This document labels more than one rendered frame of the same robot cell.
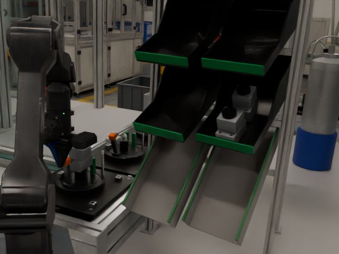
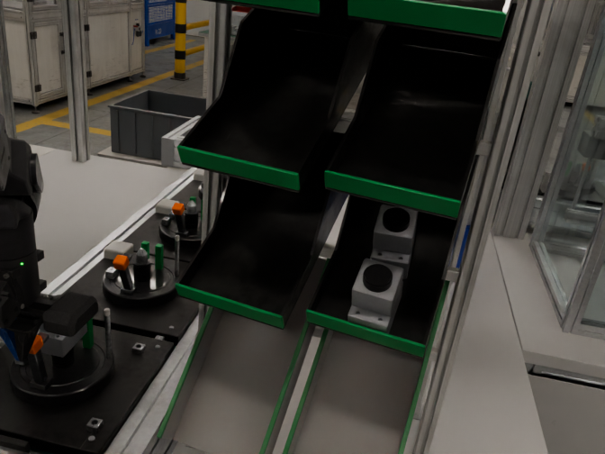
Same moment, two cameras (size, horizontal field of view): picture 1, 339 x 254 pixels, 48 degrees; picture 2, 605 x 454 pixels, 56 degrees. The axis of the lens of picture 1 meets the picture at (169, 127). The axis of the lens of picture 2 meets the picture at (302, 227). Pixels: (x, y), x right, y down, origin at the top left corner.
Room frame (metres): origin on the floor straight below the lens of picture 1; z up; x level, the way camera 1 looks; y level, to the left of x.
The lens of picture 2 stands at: (0.27, 0.07, 1.55)
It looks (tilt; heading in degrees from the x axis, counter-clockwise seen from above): 25 degrees down; 347
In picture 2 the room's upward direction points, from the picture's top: 7 degrees clockwise
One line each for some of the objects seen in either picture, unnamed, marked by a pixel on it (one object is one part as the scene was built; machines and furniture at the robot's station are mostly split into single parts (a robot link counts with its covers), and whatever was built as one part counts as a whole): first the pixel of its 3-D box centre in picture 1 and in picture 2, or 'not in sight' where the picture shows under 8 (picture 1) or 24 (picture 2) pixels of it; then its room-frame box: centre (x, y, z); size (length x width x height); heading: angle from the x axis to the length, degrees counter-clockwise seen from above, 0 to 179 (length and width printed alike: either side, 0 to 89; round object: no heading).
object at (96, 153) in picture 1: (123, 143); (141, 267); (1.21, 0.15, 1.01); 0.24 x 0.24 x 0.13; 69
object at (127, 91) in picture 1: (161, 97); (186, 128); (3.11, 0.08, 0.73); 0.62 x 0.42 x 0.23; 69
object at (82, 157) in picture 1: (81, 154); (64, 317); (0.99, 0.24, 1.06); 0.08 x 0.04 x 0.07; 159
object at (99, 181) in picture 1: (79, 182); (63, 367); (0.98, 0.24, 0.98); 0.14 x 0.14 x 0.02
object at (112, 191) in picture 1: (80, 188); (64, 377); (0.98, 0.24, 0.96); 0.24 x 0.24 x 0.02; 69
